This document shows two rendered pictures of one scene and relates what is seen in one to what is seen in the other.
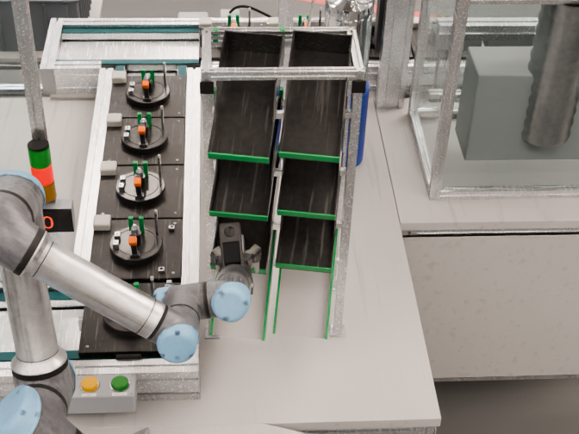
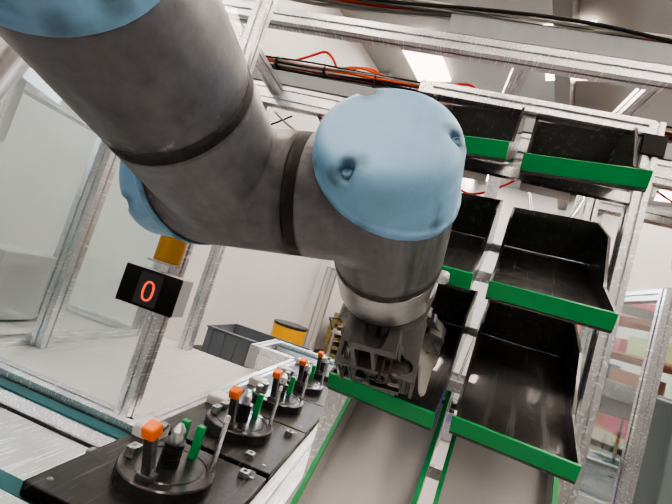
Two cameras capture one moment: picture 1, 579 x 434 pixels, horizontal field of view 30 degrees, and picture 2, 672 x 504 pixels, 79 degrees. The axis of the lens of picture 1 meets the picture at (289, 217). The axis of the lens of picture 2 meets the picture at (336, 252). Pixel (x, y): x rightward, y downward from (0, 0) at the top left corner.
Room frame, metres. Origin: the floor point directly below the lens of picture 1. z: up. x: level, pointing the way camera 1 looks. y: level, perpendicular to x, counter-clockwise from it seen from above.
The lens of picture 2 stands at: (1.32, 0.06, 1.31)
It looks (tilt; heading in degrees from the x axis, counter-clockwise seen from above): 5 degrees up; 18
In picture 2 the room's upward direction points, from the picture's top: 17 degrees clockwise
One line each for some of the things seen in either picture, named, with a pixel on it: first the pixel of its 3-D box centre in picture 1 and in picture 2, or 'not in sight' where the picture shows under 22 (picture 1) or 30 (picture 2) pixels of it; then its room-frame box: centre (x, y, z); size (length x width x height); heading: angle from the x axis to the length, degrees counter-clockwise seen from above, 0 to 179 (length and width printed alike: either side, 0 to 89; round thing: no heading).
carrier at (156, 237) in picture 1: (135, 235); (243, 409); (2.12, 0.41, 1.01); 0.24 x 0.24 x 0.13; 5
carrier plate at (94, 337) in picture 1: (131, 319); (161, 485); (1.87, 0.38, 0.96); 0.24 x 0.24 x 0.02; 5
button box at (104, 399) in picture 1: (90, 393); not in sight; (1.64, 0.45, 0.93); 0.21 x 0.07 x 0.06; 95
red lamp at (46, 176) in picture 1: (41, 171); not in sight; (1.97, 0.58, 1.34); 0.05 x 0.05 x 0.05
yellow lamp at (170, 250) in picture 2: (44, 188); (170, 249); (1.97, 0.58, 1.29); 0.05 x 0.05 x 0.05
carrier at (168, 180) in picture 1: (140, 178); (281, 387); (2.36, 0.43, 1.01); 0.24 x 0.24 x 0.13; 5
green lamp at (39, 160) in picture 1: (39, 154); not in sight; (1.97, 0.58, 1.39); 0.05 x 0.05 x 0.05
